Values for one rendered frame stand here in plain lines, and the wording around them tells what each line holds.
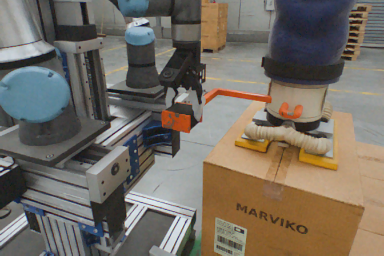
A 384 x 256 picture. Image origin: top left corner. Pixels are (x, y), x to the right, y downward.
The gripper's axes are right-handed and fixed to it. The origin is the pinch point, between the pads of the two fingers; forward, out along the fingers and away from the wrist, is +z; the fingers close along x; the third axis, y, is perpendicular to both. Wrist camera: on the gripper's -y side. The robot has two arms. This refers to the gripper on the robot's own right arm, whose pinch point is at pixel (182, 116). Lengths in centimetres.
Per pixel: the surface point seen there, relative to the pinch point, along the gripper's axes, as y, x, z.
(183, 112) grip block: -2.6, -1.7, -2.4
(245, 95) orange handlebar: 24.4, -10.8, -0.2
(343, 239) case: 1, -44, 24
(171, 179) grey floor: 92, 63, 108
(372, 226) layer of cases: 45, -61, 53
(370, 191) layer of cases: 69, -63, 53
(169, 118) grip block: -4.4, 1.7, -0.6
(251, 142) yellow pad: 14.2, -16.8, 11.0
